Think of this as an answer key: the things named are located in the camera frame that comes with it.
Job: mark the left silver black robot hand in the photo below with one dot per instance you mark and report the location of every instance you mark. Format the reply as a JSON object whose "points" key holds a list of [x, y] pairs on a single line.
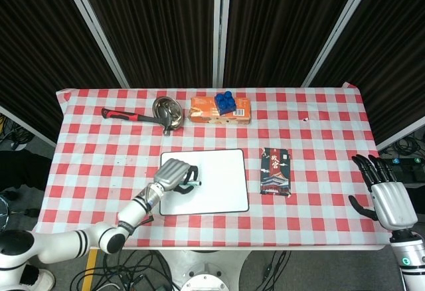
{"points": [[174, 176]]}

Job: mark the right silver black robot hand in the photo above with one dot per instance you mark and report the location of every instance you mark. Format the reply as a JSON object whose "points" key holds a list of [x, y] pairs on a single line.
{"points": [[386, 201]]}

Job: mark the green whiteboard marker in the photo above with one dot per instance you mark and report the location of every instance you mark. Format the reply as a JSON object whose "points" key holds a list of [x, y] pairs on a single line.
{"points": [[194, 183]]}

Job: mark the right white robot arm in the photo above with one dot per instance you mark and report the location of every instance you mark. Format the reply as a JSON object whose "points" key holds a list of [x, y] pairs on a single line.
{"points": [[410, 261]]}

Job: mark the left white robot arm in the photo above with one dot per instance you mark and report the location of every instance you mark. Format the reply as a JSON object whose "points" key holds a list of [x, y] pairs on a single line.
{"points": [[83, 234]]}

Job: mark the stainless steel bowl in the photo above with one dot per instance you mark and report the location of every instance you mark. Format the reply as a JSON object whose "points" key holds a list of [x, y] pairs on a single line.
{"points": [[168, 111]]}

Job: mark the orange cardboard snack box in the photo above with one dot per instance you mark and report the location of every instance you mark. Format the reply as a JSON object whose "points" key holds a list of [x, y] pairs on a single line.
{"points": [[220, 111]]}

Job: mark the blue toy building block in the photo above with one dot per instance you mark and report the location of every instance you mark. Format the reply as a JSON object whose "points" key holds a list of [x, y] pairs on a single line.
{"points": [[225, 102]]}

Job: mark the red white checkered tablecloth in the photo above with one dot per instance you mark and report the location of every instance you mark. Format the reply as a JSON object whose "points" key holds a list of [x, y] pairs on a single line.
{"points": [[299, 221]]}

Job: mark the dark illustrated palace box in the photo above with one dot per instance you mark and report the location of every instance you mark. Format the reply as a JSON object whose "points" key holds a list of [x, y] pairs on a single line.
{"points": [[276, 175]]}

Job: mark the dark folding partition screen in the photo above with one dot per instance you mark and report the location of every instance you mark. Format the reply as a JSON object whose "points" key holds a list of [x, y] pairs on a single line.
{"points": [[212, 28]]}

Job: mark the white sneaker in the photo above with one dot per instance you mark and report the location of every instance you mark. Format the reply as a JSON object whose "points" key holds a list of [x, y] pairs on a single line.
{"points": [[41, 279]]}

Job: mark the white board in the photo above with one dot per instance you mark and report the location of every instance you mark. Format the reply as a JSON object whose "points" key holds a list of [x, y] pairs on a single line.
{"points": [[212, 184]]}

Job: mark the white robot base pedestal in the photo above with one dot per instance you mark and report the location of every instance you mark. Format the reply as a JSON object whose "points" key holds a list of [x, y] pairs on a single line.
{"points": [[204, 271]]}

